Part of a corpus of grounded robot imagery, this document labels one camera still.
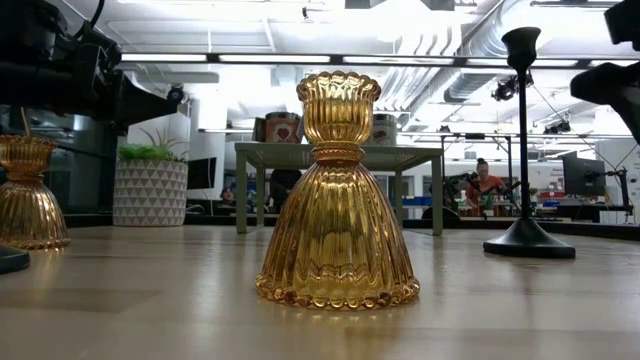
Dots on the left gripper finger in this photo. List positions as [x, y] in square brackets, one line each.
[160, 111]
[140, 97]

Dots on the red heart mug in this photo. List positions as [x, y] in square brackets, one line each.
[282, 131]

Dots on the amber glass candle holder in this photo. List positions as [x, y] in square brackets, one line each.
[27, 210]
[337, 225]

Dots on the black candlestick holder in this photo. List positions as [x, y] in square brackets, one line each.
[10, 260]
[527, 245]

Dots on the metal tin candle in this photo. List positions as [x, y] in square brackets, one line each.
[386, 131]

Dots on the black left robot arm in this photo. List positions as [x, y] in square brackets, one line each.
[25, 50]

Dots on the black computer monitor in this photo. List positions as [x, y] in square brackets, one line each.
[582, 175]
[202, 173]

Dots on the black ceiling track lights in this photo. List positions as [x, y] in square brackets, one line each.
[556, 129]

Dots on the succulent in white pot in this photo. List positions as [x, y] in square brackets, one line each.
[150, 195]

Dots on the long ceiling light bar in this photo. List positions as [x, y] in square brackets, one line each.
[250, 58]

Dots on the black ceiling spotlight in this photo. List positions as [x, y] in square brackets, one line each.
[505, 90]

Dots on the green perforated metal shelf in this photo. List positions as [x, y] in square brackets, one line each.
[280, 155]

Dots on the black background desk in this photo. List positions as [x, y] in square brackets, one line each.
[590, 210]

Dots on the person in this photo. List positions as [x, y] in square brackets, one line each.
[482, 185]

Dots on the round black ceiling camera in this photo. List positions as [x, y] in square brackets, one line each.
[176, 92]

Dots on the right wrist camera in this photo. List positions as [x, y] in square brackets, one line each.
[625, 22]

